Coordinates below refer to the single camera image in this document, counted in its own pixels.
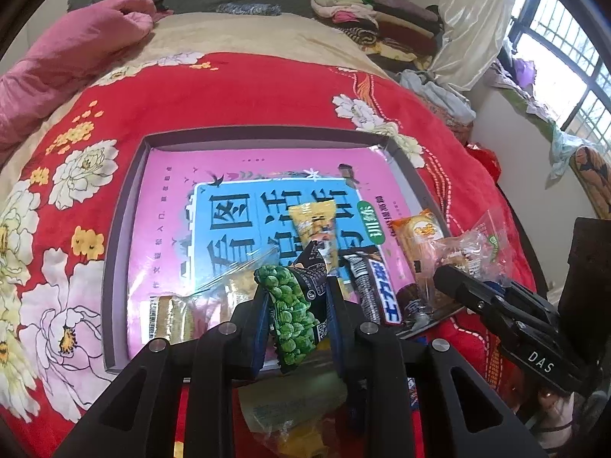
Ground grey box tray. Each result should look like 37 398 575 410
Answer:
102 126 459 377

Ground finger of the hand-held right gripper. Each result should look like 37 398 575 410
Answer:
477 281 560 319
433 264 522 331

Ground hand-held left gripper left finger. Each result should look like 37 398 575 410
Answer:
52 289 270 458

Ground dark patterned cloth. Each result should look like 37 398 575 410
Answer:
217 2 282 16

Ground purple cloth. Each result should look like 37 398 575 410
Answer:
513 60 538 89

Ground pink quilt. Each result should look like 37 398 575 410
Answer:
0 0 158 153

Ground pale blue clothes heap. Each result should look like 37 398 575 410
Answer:
398 69 478 125

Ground clear packet with green label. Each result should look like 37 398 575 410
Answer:
427 207 514 297

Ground pale green snack packet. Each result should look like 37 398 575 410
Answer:
238 382 349 458

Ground cream curtain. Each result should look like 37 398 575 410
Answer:
432 0 523 91

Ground red floral blanket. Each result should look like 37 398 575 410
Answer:
0 52 538 458

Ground clothes on windowsill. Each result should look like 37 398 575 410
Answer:
491 43 611 177

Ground brown patterned cloth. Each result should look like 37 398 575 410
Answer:
570 145 611 220

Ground brown cake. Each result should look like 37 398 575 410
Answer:
400 284 433 327

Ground stack of folded clothes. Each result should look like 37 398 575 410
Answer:
310 0 445 74

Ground clear bag of brown snack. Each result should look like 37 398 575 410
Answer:
191 248 268 325

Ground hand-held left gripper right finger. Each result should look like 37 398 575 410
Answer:
327 282 550 458

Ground dark chocolate bar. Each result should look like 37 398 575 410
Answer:
344 253 404 327

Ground orange rice cracker packet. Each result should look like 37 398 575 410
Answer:
391 207 452 297

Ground pink and blue book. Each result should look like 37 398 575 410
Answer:
126 145 416 358

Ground black green pea packet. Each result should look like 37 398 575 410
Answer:
253 241 332 374

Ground yellow cartoon snack packet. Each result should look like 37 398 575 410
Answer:
290 200 347 282

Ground red bag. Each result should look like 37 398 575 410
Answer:
468 142 502 182

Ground person's right hand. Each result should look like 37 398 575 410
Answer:
541 388 575 445

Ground beige bedsheet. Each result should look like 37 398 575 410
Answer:
0 12 397 177

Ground barred window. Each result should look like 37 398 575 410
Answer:
506 0 611 144

